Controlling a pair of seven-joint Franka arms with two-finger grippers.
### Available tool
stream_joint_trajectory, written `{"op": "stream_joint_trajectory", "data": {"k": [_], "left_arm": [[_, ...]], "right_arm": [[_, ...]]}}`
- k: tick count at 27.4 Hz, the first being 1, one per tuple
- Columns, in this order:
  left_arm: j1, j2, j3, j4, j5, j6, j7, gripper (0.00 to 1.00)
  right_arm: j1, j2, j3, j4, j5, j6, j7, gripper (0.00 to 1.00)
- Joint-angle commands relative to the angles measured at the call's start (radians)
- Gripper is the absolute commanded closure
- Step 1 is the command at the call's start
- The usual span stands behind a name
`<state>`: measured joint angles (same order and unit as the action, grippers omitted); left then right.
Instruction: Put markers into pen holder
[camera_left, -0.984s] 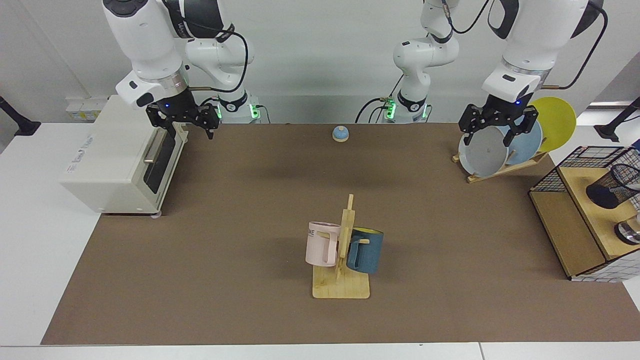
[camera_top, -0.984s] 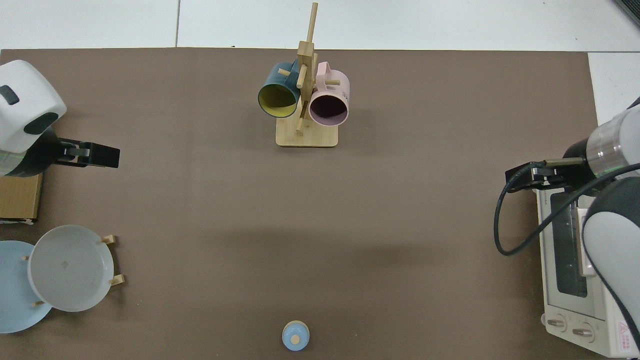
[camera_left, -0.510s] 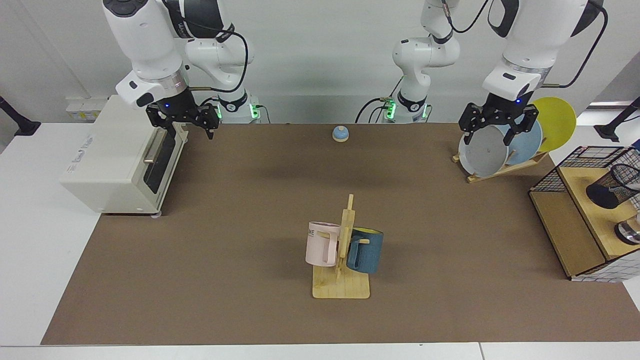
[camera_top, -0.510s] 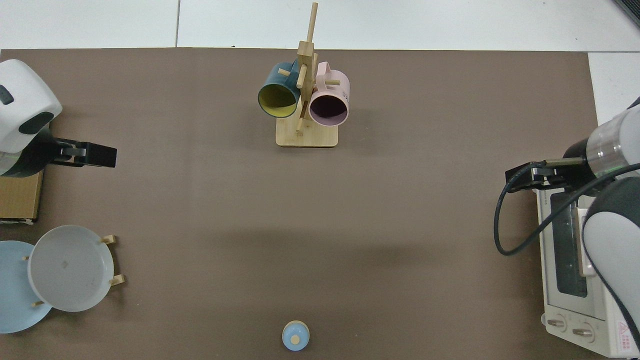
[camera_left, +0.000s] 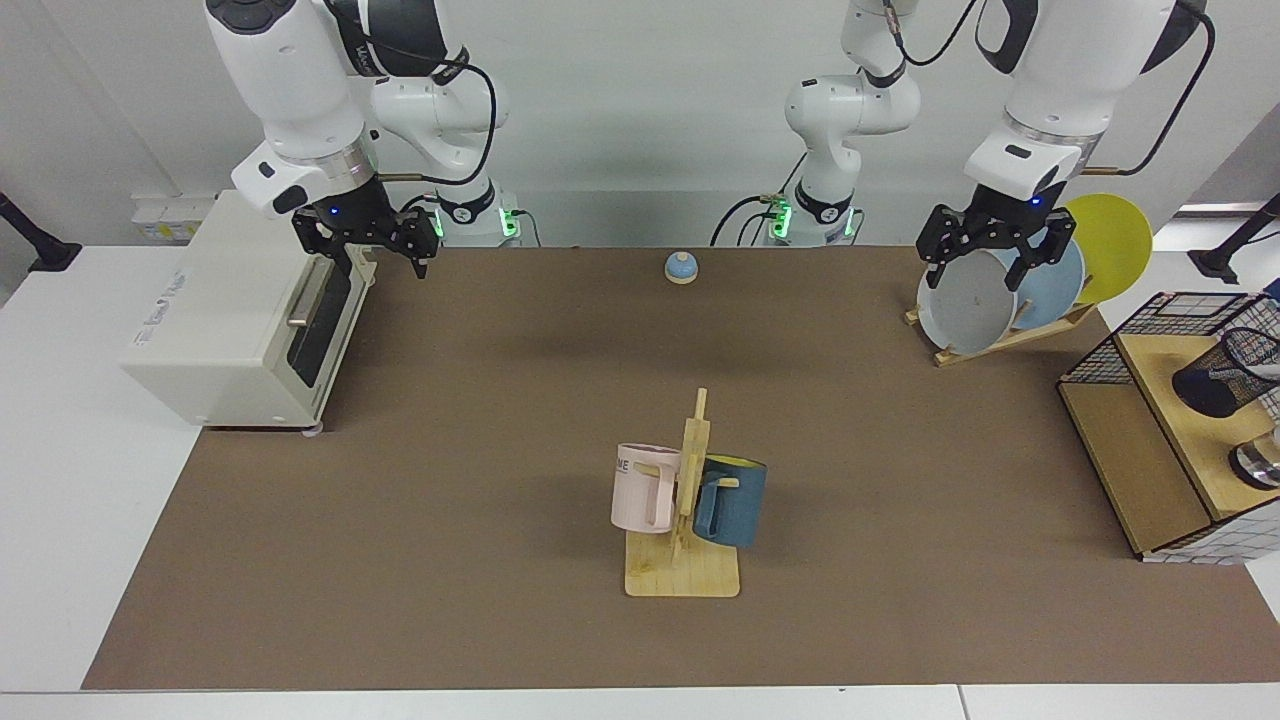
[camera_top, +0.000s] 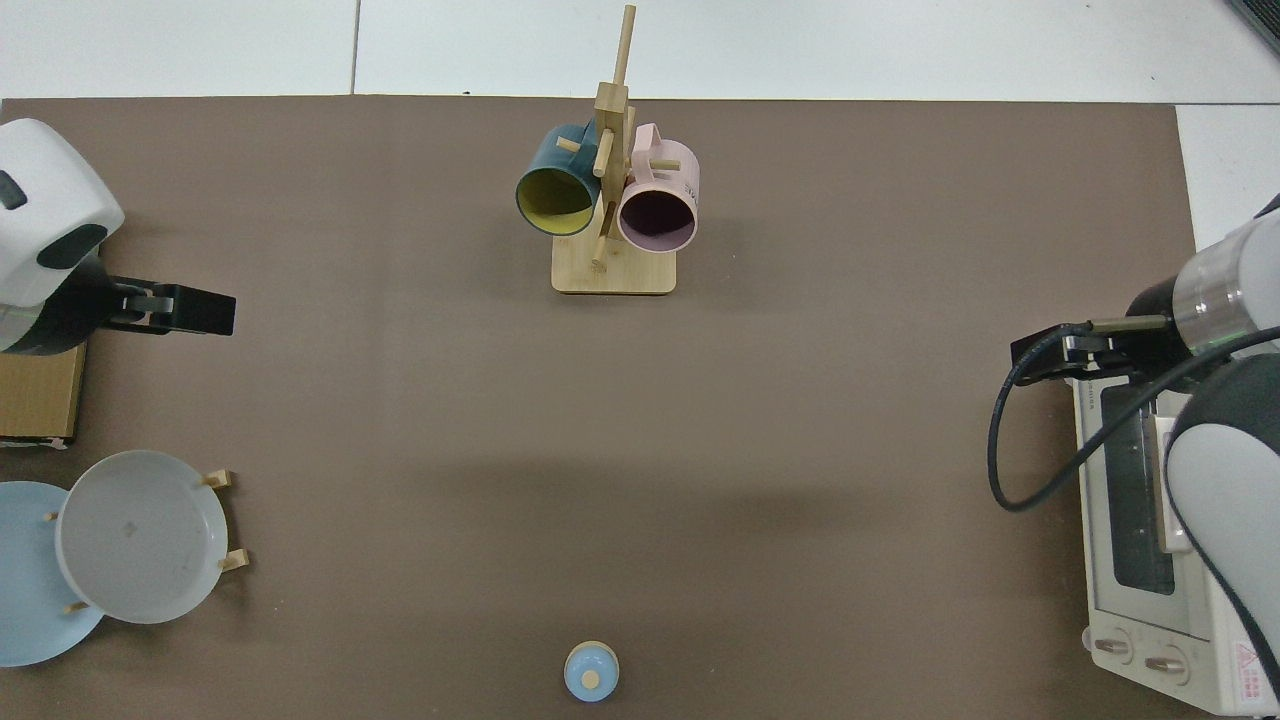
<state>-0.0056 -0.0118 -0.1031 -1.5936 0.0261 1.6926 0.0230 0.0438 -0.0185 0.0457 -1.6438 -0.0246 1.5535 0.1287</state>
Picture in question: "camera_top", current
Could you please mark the grey plate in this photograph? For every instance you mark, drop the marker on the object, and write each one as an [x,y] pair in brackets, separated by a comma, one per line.
[140,540]

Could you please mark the wooden plate rack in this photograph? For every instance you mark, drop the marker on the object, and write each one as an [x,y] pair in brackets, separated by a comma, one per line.
[237,560]

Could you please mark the pale toaster oven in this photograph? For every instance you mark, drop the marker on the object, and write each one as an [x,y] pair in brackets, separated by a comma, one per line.
[1140,620]

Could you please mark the light blue plate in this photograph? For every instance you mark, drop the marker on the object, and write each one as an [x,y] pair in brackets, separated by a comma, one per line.
[25,580]

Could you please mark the brown table cloth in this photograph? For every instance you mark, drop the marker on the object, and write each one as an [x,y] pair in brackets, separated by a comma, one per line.
[500,450]

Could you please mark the dark grey flat device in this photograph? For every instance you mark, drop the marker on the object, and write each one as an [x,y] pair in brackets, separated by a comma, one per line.
[1265,20]

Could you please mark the dark blue cup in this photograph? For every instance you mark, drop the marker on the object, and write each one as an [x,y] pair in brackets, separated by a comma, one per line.
[550,155]

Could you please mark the wooden cup stand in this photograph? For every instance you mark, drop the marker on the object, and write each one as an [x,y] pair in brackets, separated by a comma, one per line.
[615,275]

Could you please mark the pink cup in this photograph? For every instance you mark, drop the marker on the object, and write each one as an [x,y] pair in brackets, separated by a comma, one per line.
[675,170]

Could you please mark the small blue round thing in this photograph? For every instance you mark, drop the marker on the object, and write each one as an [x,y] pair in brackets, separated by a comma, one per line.
[591,672]

